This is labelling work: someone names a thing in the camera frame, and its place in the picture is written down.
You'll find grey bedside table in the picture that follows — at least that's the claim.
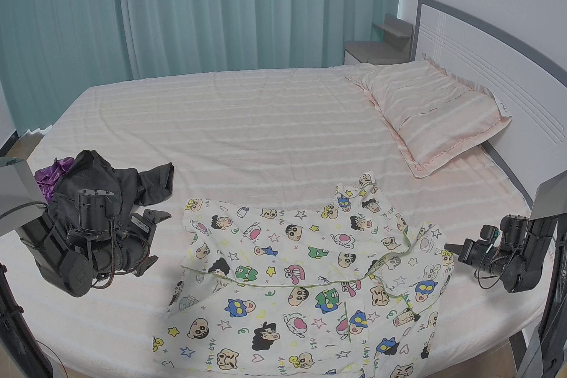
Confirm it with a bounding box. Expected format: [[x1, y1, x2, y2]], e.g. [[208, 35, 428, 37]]
[[345, 13, 415, 66]]

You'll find white printed pyjama top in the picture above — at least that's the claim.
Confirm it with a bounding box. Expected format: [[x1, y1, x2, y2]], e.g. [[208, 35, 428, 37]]
[[152, 172, 454, 378]]

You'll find black cable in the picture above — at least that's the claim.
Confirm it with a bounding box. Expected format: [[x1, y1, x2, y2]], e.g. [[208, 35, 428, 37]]
[[476, 263, 508, 291], [91, 268, 131, 291]]

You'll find black shirt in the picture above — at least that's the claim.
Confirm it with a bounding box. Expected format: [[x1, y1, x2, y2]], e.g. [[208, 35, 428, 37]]
[[46, 149, 174, 235]]

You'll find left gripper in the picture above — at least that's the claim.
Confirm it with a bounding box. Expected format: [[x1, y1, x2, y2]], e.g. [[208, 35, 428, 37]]
[[94, 209, 172, 278]]

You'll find pink striped pillow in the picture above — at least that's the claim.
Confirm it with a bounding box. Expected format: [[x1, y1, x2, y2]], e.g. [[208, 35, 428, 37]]
[[346, 59, 514, 178]]

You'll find bed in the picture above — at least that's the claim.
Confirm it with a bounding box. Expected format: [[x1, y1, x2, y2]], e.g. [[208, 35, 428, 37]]
[[0, 0, 567, 378]]

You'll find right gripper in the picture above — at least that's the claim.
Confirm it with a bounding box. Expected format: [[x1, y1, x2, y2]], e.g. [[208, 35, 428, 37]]
[[458, 236, 498, 270]]

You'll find purple garment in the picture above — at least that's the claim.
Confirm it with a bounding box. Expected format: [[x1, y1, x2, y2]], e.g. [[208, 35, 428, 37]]
[[35, 158, 76, 202]]

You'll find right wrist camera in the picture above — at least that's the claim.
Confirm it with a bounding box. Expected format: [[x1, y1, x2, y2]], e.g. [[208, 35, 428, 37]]
[[480, 225, 501, 250]]

